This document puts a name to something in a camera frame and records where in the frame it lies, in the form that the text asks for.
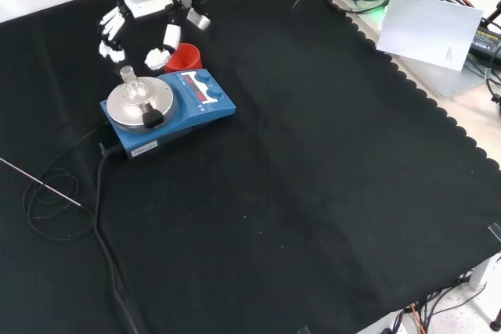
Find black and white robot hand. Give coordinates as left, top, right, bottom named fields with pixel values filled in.
left=96, top=0, right=182, bottom=70

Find heater with blue base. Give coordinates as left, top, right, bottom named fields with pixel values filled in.
left=99, top=68, right=237, bottom=161

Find red ribbed collapsible funnel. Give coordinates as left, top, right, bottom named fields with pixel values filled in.
left=164, top=42, right=204, bottom=74

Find clear round-bottom glass flask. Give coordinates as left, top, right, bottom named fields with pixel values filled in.
left=117, top=66, right=154, bottom=110

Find black table cloth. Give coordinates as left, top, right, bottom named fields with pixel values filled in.
left=0, top=0, right=501, bottom=334

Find thin metal probe rod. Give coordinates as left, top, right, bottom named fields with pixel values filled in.
left=0, top=156, right=85, bottom=209

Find white paper sheet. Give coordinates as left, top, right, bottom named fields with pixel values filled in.
left=375, top=0, right=485, bottom=73

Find black power adapter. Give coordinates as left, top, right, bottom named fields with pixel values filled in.
left=467, top=25, right=501, bottom=64

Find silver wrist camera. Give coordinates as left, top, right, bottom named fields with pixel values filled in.
left=186, top=7, right=213, bottom=31

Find thick black power cable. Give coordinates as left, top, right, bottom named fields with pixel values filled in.
left=92, top=142, right=146, bottom=334

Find thin black probe cable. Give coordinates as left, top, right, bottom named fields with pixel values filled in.
left=22, top=126, right=115, bottom=242

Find black floor cables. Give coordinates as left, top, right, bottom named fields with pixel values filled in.
left=391, top=273, right=501, bottom=334

